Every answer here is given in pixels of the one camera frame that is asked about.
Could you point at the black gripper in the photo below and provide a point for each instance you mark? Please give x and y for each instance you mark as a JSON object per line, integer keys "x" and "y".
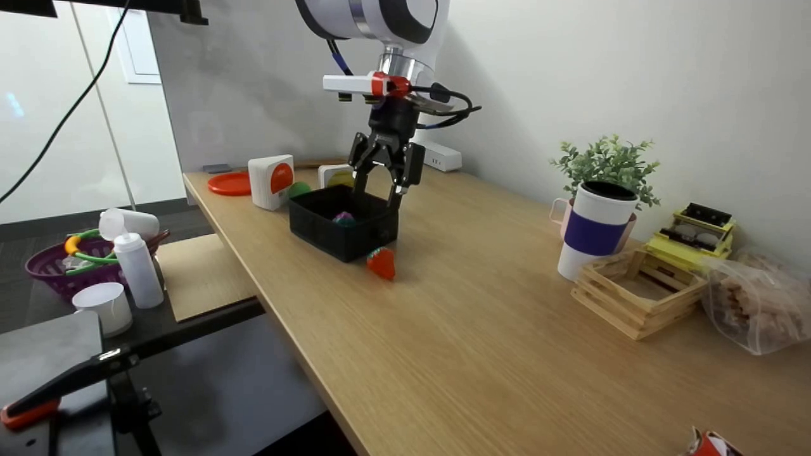
{"x": 390, "y": 127}

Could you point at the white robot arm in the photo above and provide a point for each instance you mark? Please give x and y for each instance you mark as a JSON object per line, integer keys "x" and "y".
{"x": 408, "y": 34}

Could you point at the white power strip box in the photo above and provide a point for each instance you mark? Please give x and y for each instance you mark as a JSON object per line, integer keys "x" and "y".
{"x": 440, "y": 156}

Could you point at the black fabric box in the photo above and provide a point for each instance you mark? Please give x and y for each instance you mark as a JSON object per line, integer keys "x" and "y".
{"x": 341, "y": 221}

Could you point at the yellow black small box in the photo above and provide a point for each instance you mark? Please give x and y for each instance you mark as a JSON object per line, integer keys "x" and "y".
{"x": 694, "y": 238}

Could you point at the white picture card block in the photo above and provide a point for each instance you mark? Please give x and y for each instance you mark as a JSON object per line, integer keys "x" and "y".
{"x": 334, "y": 176}

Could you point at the white cube with orange picture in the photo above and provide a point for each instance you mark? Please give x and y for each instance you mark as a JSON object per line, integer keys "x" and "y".
{"x": 270, "y": 179}

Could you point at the orange round lid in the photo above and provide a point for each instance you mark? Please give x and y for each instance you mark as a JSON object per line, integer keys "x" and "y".
{"x": 228, "y": 183}

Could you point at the white cup with blue band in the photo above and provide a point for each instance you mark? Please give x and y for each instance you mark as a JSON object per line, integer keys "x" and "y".
{"x": 595, "y": 223}

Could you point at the green plant in pink pot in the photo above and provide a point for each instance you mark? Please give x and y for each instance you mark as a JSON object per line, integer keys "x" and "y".
{"x": 608, "y": 160}

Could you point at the white plastic bottle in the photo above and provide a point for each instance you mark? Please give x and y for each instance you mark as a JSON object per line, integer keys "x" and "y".
{"x": 138, "y": 269}

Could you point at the wooden slat coaster crate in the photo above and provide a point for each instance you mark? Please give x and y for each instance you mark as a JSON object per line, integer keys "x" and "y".
{"x": 637, "y": 295}

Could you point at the white round container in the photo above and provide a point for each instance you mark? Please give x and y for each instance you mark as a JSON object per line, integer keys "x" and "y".
{"x": 106, "y": 299}

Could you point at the purple basket with toys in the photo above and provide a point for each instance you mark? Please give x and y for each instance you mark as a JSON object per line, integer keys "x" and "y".
{"x": 73, "y": 264}

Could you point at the clear bag of snacks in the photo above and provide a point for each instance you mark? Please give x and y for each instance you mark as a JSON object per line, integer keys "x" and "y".
{"x": 759, "y": 305}

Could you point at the small red white wrapper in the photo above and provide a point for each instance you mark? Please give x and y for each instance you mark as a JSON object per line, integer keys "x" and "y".
{"x": 709, "y": 444}

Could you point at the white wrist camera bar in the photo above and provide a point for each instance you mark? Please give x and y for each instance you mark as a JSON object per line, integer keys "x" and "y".
{"x": 372, "y": 85}

